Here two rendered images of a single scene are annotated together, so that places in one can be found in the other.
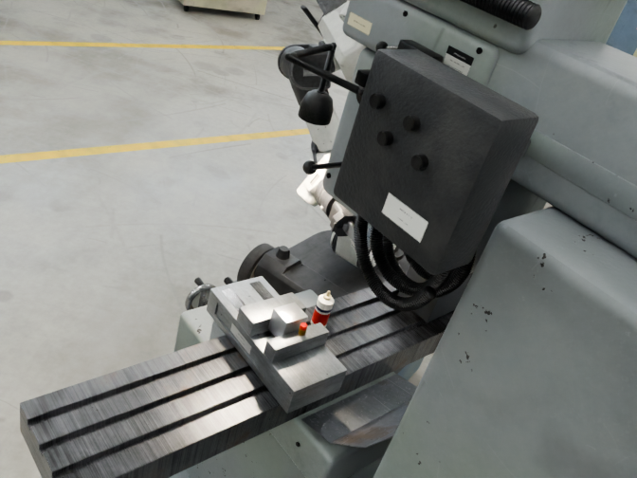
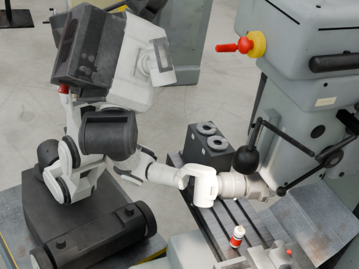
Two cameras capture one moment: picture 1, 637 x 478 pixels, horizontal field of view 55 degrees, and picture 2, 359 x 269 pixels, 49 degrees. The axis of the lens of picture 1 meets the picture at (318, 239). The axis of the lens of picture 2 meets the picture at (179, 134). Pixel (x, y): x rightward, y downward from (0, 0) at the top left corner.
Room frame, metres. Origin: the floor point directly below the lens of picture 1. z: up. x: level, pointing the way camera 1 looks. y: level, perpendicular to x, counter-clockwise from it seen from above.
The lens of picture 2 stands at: (1.17, 0.91, 2.13)
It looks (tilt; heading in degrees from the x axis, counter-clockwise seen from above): 38 degrees down; 289
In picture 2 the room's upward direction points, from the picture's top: 10 degrees clockwise
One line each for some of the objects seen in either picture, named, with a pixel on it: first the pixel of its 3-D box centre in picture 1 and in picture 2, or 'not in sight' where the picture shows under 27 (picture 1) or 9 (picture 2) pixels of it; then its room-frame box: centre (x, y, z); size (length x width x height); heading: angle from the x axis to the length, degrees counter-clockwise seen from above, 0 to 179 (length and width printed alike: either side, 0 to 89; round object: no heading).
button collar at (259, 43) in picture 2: not in sight; (255, 44); (1.32, 0.08, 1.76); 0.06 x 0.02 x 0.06; 138
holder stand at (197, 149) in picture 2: (447, 272); (207, 152); (1.47, -0.37, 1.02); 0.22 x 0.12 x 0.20; 140
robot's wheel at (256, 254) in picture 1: (258, 267); (43, 268); (1.93, 0.19, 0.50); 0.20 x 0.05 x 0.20; 153
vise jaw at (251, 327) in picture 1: (271, 313); (263, 268); (1.09, 0.05, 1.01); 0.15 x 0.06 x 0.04; 137
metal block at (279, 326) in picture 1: (287, 322); (279, 260); (1.05, 0.01, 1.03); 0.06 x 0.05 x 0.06; 137
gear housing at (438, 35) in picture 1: (452, 41); (333, 66); (1.14, -0.13, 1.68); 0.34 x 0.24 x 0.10; 48
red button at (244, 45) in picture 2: not in sight; (246, 45); (1.33, 0.09, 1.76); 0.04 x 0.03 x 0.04; 138
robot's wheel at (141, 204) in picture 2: not in sight; (142, 219); (1.69, -0.28, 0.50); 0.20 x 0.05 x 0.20; 153
